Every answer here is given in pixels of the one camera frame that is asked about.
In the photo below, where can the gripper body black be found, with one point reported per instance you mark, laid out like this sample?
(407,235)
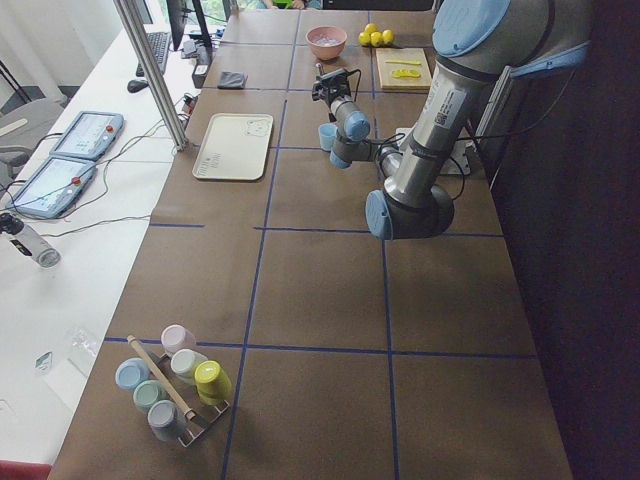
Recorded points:
(324,92)

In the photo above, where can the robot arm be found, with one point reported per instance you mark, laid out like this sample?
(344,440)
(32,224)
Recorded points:
(474,42)

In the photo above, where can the pile of ice cubes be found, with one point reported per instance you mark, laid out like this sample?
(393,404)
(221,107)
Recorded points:
(325,39)

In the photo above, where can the light blue plastic cup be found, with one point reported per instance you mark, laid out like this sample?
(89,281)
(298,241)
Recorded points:
(327,133)

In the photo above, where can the pink cup on rack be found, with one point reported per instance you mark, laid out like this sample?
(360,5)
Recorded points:
(176,337)

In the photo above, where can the white cup on rack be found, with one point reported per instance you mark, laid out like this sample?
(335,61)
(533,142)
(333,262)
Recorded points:
(184,363)

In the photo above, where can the yellow-green cup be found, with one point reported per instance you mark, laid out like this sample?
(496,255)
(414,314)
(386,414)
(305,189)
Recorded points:
(212,383)

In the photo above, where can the blue cup on rack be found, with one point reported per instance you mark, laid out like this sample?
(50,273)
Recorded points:
(130,373)

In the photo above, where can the green cup on rack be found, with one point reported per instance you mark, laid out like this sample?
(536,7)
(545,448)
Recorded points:
(148,393)

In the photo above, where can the grey cup on rack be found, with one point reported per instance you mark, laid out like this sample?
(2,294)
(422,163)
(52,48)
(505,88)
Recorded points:
(166,420)

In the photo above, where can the pink bowl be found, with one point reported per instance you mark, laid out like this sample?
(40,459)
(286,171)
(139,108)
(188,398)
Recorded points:
(327,53)

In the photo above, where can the whole lemon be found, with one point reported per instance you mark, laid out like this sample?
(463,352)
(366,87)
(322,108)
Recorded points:
(376,39)
(388,37)
(370,28)
(364,39)

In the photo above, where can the lemon slice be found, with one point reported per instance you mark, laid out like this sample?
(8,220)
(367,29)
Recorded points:
(405,73)

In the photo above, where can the wooden cutting board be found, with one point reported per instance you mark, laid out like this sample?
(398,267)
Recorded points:
(386,82)

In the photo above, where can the grey folded cloth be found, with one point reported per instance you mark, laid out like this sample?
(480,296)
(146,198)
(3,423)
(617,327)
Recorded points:
(229,80)

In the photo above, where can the cream bear tray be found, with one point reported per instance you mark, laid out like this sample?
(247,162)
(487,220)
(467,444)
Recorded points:
(234,147)

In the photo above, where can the black monitor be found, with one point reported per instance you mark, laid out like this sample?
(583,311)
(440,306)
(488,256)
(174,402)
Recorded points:
(178,12)

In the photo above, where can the black keyboard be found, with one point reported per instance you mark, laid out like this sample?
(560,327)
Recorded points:
(160,43)

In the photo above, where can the black computer mouse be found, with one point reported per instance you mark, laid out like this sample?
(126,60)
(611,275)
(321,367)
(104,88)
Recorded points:
(136,85)

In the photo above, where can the upper teach pendant tablet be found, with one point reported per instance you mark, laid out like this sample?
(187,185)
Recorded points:
(90,135)

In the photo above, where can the teach pendant tablet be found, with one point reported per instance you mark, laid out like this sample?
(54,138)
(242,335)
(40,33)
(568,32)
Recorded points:
(53,187)
(90,135)

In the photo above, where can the lower teach pendant tablet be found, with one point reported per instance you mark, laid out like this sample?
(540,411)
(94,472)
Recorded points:
(53,187)

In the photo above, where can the clear plastic bag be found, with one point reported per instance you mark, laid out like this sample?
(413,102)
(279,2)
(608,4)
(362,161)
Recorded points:
(84,346)

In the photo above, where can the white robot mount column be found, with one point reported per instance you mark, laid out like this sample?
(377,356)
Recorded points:
(456,164)

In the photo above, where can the aluminium frame post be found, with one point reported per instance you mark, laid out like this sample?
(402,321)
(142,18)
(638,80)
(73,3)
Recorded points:
(136,32)

